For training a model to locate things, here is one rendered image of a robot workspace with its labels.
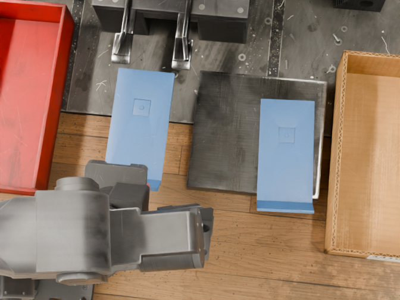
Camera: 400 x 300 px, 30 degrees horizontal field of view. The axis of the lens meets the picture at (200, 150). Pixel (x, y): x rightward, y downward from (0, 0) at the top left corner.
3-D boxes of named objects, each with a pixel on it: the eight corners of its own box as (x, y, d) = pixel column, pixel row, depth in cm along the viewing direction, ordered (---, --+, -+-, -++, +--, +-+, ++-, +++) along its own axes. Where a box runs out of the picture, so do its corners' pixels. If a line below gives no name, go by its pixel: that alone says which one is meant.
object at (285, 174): (256, 214, 94) (256, 210, 92) (261, 99, 98) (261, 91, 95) (311, 217, 94) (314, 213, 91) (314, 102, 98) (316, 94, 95)
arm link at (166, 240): (200, 193, 74) (184, 165, 62) (206, 281, 71) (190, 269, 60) (86, 203, 75) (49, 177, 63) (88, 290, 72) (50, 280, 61)
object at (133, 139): (101, 189, 89) (97, 184, 86) (119, 68, 93) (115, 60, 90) (159, 196, 89) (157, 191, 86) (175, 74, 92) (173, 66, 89)
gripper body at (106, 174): (149, 163, 79) (138, 186, 72) (143, 252, 82) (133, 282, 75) (88, 157, 79) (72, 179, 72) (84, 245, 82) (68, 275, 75)
